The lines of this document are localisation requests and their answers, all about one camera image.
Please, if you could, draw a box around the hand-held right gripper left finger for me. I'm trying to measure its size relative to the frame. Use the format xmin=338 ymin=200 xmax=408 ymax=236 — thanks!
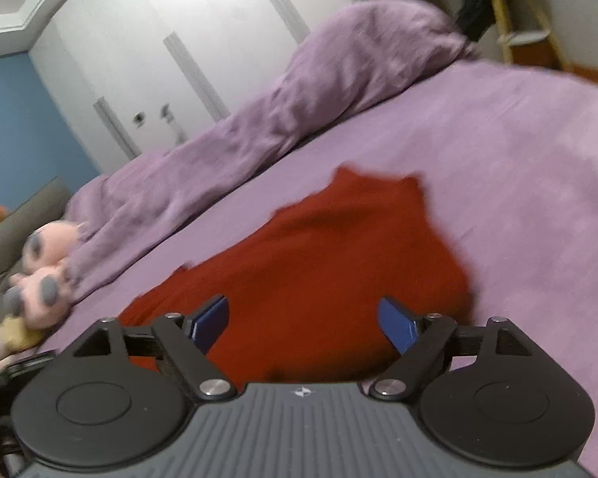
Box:
xmin=72 ymin=295 xmax=238 ymax=402

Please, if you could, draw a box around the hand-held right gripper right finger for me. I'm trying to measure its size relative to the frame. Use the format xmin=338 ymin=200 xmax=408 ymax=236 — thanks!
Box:
xmin=369 ymin=297 xmax=535 ymax=402

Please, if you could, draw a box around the red knit cardigan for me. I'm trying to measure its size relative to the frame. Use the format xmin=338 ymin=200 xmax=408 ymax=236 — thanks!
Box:
xmin=117 ymin=165 xmax=478 ymax=385

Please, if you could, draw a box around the yellowish plush toy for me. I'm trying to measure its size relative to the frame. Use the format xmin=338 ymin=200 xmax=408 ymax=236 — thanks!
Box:
xmin=0 ymin=316 xmax=44 ymax=375

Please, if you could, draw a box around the pink plush toy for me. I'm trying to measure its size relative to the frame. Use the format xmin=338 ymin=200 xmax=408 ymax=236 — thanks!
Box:
xmin=2 ymin=219 xmax=89 ymax=330

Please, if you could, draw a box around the purple bed sheet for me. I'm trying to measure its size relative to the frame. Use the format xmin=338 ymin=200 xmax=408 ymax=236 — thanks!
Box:
xmin=25 ymin=60 xmax=598 ymax=478

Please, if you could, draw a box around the purple duvet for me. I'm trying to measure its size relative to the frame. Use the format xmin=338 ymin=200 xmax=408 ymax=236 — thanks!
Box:
xmin=65 ymin=0 xmax=479 ymax=304

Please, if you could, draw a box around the white wardrobe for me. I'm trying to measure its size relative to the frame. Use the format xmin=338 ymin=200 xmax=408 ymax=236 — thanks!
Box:
xmin=27 ymin=0 xmax=410 ymax=176

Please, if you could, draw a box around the black cloth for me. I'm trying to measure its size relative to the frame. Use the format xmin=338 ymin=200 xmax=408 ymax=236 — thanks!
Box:
xmin=453 ymin=0 xmax=498 ymax=43

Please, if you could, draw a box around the side table with yellow legs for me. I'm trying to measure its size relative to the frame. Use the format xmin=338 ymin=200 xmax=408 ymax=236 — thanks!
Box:
xmin=466 ymin=0 xmax=575 ymax=73

